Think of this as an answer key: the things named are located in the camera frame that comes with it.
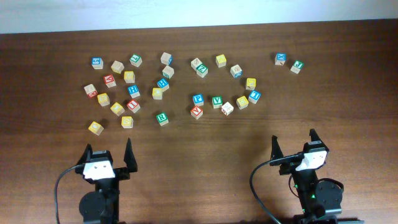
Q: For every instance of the blue I block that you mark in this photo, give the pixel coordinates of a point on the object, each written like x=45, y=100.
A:
x=254, y=96

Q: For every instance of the green Z block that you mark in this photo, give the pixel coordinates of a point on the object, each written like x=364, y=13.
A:
x=202, y=70

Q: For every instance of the plain wooden block centre top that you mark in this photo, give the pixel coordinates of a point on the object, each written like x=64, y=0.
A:
x=195, y=63

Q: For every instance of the green J block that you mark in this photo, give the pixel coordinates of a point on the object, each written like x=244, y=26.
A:
x=297, y=66

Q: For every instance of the green R block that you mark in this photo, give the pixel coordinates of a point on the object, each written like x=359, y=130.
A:
x=162, y=118

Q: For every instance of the yellow block lower left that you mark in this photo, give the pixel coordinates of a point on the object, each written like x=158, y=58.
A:
x=117, y=109

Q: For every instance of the wooden block green side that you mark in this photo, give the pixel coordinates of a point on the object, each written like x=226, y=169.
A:
x=168, y=72

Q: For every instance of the yellow block top centre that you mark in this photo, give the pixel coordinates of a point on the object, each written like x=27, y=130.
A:
x=221, y=60

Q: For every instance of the blue P block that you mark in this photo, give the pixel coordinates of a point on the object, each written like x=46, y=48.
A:
x=198, y=100

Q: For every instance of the blue top block far left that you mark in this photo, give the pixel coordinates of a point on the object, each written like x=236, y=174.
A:
x=97, y=63

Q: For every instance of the yellow block upper left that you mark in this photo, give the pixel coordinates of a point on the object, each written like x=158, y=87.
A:
x=129, y=77

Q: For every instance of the yellow S block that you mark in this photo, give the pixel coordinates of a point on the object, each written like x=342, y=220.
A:
x=103, y=99
x=127, y=122

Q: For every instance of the blue X block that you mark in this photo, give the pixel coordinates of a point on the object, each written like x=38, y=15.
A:
x=280, y=58

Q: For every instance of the yellow E block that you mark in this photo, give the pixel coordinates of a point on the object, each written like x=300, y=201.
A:
x=242, y=102

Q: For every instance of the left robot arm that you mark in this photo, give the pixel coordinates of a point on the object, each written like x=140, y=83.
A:
x=101, y=205

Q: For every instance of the yellow block bottom left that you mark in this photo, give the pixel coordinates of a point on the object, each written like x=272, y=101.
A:
x=96, y=128

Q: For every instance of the blue H block centre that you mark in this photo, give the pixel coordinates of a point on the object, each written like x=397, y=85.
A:
x=163, y=84

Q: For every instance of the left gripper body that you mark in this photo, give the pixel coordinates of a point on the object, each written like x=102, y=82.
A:
x=120, y=175

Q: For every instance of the wooden block blue D front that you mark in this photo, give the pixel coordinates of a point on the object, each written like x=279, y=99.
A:
x=236, y=71

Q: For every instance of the green V block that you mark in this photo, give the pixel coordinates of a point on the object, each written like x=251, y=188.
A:
x=217, y=102

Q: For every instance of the red I block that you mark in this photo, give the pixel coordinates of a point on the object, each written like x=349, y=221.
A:
x=134, y=106

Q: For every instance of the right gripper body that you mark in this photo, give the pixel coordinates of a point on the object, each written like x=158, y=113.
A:
x=289, y=167

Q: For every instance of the wooden block red side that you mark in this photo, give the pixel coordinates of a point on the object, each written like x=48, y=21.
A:
x=90, y=90

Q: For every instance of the red V block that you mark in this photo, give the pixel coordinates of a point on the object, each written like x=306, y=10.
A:
x=196, y=112

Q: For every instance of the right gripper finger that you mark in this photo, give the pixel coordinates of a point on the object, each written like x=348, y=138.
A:
x=314, y=138
x=276, y=152

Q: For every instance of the red A block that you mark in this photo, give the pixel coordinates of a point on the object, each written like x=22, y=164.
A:
x=109, y=80

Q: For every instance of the blue h block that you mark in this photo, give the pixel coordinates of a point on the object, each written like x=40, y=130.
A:
x=163, y=84
x=133, y=91

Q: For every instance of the white wooden picture block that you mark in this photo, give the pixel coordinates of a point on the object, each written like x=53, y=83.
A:
x=227, y=108

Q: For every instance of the green L block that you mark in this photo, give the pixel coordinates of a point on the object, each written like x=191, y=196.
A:
x=136, y=60

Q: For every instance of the plain wooden block yellow side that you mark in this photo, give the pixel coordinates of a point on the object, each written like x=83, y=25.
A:
x=117, y=67

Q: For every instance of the blue H block left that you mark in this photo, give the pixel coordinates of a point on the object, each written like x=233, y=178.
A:
x=133, y=91

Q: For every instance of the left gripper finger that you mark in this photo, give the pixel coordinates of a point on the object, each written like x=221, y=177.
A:
x=86, y=156
x=129, y=158

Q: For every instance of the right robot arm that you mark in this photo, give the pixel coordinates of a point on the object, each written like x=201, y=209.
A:
x=320, y=199

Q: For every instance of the wooden block blue D side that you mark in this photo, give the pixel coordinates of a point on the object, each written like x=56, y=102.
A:
x=166, y=58

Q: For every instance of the yellow block right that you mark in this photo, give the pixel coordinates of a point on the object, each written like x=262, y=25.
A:
x=250, y=84

